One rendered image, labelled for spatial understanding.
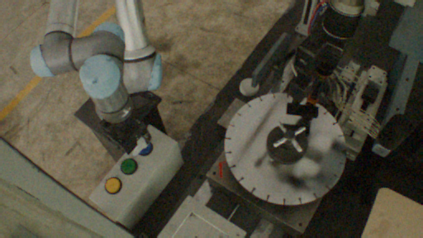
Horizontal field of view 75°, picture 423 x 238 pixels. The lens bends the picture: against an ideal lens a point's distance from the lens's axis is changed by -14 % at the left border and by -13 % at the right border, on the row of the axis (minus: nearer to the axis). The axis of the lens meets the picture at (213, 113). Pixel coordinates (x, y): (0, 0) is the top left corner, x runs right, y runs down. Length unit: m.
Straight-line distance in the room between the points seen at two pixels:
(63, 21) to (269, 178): 0.63
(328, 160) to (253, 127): 0.22
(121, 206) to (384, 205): 0.80
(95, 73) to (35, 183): 0.27
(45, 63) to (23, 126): 1.70
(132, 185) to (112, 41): 0.40
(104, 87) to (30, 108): 1.89
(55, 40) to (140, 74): 0.35
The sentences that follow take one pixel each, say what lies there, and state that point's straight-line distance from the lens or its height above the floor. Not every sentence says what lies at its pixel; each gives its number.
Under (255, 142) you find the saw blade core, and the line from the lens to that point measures 0.85.
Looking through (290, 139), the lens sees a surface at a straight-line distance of 0.80.
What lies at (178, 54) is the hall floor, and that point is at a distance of 2.33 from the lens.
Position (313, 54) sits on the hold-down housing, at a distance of 0.64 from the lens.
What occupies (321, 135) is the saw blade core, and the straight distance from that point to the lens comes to 0.89.
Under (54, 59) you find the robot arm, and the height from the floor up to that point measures 1.24.
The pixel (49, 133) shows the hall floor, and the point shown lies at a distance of 2.27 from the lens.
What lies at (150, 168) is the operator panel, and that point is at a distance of 0.90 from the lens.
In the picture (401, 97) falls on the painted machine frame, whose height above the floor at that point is 1.05.
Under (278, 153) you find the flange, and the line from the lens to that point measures 0.83.
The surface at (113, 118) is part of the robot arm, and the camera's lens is 0.70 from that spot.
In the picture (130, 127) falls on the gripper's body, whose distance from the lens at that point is 0.78.
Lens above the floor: 1.71
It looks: 59 degrees down
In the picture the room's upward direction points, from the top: 5 degrees counter-clockwise
